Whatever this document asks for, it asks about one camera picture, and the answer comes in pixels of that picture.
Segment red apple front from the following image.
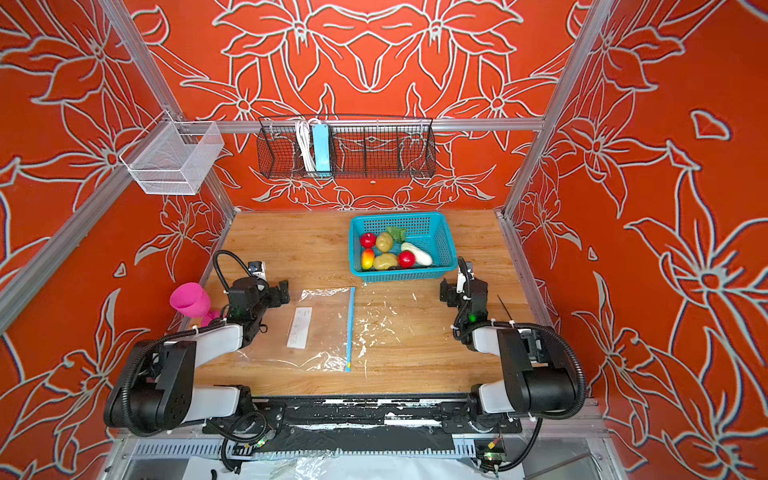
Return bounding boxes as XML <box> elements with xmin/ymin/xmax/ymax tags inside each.
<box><xmin>398</xmin><ymin>250</ymin><xmax>416</xmax><ymax>269</ymax></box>

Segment red apple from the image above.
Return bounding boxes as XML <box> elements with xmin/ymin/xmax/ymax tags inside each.
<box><xmin>360</xmin><ymin>232</ymin><xmax>377</xmax><ymax>249</ymax></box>
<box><xmin>398</xmin><ymin>250</ymin><xmax>416</xmax><ymax>269</ymax></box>

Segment clear zip top bag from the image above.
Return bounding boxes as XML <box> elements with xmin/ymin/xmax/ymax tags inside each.
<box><xmin>241</xmin><ymin>287</ymin><xmax>356</xmax><ymax>372</ymax></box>

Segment yellow-green pear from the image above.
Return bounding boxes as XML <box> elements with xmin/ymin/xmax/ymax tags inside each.
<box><xmin>375</xmin><ymin>232</ymin><xmax>394</xmax><ymax>253</ymax></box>

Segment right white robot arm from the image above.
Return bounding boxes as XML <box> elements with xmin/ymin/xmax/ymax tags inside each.
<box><xmin>440</xmin><ymin>258</ymin><xmax>587</xmax><ymax>420</ymax></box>

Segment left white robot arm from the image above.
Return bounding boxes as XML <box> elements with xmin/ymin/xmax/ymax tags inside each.
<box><xmin>103</xmin><ymin>250</ymin><xmax>290</xmax><ymax>442</ymax></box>

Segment black screwdriver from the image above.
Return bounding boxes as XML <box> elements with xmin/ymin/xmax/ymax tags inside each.
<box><xmin>497</xmin><ymin>294</ymin><xmax>515</xmax><ymax>326</ymax></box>

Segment pink plastic cup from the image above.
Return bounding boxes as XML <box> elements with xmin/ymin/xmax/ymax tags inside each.
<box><xmin>169</xmin><ymin>282</ymin><xmax>217</xmax><ymax>327</ymax></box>

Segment teal plastic basket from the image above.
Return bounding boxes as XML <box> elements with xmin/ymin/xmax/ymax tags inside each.
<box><xmin>348</xmin><ymin>212</ymin><xmax>458</xmax><ymax>283</ymax></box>

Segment yellow potato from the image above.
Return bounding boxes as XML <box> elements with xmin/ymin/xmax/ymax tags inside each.
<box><xmin>373</xmin><ymin>253</ymin><xmax>399</xmax><ymax>271</ymax></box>

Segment red yellow mango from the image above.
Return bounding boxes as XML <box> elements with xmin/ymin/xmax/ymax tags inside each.
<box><xmin>360</xmin><ymin>248</ymin><xmax>376</xmax><ymax>271</ymax></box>

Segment light blue box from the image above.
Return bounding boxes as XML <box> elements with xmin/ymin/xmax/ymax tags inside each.
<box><xmin>312</xmin><ymin>123</ymin><xmax>331</xmax><ymax>177</ymax></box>

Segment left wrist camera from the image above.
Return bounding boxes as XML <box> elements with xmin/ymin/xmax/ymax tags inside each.
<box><xmin>247</xmin><ymin>261</ymin><xmax>266</xmax><ymax>280</ymax></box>

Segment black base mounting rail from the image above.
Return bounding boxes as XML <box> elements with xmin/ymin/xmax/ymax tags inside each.
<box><xmin>202</xmin><ymin>392</ymin><xmax>523</xmax><ymax>436</ymax></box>

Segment clear plastic wall bin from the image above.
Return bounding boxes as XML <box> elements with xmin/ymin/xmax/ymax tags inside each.
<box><xmin>120</xmin><ymin>121</ymin><xmax>224</xmax><ymax>196</ymax></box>

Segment white cable bundle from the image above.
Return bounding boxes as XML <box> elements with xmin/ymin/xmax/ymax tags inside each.
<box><xmin>295</xmin><ymin>119</ymin><xmax>317</xmax><ymax>174</ymax></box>

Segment black wire wall basket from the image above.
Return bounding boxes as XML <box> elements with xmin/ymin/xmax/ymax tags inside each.
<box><xmin>256</xmin><ymin>114</ymin><xmax>437</xmax><ymax>180</ymax></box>

